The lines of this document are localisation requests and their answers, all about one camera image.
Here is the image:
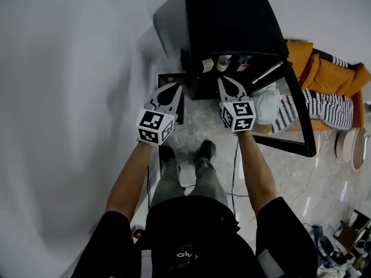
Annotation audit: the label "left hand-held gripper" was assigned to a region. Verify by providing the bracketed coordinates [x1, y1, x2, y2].
[136, 82, 184, 147]

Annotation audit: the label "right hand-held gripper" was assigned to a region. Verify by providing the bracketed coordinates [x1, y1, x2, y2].
[217, 76, 257, 133]

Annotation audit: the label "red label bottle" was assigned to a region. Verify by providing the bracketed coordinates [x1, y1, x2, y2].
[236, 56, 252, 72]

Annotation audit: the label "clear water bottle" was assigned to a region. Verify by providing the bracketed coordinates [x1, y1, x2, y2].
[216, 55, 232, 73]

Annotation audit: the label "person's right forearm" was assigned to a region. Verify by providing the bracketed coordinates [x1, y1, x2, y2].
[237, 130, 279, 217]

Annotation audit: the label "person's left forearm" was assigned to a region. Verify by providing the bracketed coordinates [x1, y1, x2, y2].
[106, 140, 154, 222]

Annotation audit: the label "pale crumpled cloth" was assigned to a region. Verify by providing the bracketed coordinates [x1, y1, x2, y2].
[252, 82, 284, 126]

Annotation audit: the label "person's right shoe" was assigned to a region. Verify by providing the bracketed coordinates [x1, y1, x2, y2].
[198, 140, 217, 162]

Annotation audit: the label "black mini fridge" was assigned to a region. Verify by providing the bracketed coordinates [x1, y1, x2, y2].
[152, 0, 289, 101]

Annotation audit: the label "glass fridge door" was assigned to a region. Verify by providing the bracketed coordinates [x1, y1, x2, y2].
[251, 61, 317, 158]

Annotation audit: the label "person's grey trousers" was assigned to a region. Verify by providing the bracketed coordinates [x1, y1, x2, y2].
[149, 155, 230, 211]

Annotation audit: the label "orange sofa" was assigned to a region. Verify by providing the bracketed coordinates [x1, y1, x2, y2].
[285, 41, 371, 133]

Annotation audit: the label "black white striped blanket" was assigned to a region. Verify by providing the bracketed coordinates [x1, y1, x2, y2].
[271, 90, 355, 134]

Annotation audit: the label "black white striped pillow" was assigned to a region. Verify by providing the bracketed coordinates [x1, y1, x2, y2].
[332, 56, 349, 69]

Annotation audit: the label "round beige side table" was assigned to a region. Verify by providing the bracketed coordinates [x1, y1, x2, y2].
[335, 127, 371, 172]

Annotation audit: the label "small dark object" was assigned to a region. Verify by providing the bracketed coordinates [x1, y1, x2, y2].
[132, 225, 146, 240]

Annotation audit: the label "person's black shirt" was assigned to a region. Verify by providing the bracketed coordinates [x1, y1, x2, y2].
[71, 195, 319, 278]

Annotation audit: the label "pile of floor equipment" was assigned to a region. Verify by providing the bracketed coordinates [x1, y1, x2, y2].
[311, 208, 371, 278]

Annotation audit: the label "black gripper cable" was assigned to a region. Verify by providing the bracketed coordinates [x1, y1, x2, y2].
[230, 140, 250, 217]
[146, 163, 153, 211]

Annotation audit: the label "white floor cable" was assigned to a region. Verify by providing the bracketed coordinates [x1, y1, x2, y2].
[289, 130, 339, 208]

